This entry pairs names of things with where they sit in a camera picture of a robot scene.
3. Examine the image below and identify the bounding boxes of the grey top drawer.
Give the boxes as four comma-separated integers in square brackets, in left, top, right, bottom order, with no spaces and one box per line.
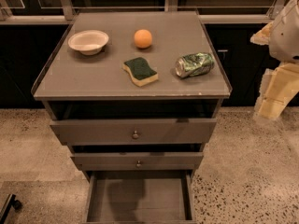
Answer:
[50,119,216,146]

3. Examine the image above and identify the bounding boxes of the grey open bottom drawer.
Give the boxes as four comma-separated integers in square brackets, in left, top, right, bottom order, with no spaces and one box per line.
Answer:
[82,170,196,224]

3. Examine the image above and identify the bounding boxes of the grey drawer cabinet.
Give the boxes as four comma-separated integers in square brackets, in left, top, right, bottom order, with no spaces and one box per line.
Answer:
[31,10,233,224]

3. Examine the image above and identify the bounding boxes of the orange fruit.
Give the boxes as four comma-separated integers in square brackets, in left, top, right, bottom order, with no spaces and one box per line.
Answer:
[134,29,152,49]

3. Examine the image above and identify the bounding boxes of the crushed green soda can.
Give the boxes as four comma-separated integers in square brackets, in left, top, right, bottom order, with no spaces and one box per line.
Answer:
[175,52,215,78]

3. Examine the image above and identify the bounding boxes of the white paper bowl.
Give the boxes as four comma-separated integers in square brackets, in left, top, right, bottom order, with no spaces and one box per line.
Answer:
[68,30,109,55]

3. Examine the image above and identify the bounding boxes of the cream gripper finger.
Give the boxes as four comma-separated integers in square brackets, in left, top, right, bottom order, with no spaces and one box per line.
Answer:
[250,21,273,46]
[255,63,299,120]

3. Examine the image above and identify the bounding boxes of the green and yellow sponge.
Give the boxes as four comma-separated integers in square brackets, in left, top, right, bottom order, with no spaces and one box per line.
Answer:
[122,57,159,87]

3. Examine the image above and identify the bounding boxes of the metal railing frame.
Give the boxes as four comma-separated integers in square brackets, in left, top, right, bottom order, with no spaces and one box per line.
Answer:
[0,0,290,24]

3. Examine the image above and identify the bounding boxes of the black caster wheel base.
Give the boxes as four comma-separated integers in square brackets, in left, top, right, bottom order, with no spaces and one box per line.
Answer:
[0,194,22,224]

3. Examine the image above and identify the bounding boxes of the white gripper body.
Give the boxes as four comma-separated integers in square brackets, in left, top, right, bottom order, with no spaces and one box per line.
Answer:
[269,0,299,63]

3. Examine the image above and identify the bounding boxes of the grey middle drawer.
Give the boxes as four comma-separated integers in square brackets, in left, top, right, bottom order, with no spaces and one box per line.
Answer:
[71,152,203,171]

